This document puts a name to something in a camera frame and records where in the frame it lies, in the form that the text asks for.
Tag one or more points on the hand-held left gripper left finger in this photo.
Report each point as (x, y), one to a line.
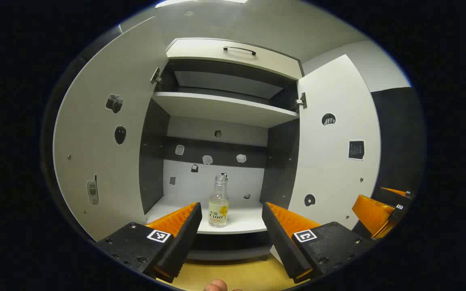
(184, 242)

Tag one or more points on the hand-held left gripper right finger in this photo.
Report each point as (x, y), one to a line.
(281, 246)

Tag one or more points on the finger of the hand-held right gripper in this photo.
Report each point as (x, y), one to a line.
(395, 198)
(372, 214)

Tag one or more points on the cabinet door with headphone sticker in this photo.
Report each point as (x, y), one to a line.
(338, 182)

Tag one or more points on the clear bottle with yellow label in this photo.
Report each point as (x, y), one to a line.
(219, 202)

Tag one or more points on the cabinet door with camera sticker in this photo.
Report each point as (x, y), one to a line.
(87, 141)

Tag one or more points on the metal door hinge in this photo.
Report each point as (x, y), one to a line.
(301, 101)
(155, 76)

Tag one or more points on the white cabinet shelf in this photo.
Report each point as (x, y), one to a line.
(217, 107)

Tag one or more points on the white cabinet drawer front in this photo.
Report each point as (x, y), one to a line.
(200, 52)

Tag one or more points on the black backdrop cloth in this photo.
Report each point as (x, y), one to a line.
(399, 133)

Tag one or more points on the ceiling light panel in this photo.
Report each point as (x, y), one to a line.
(200, 2)

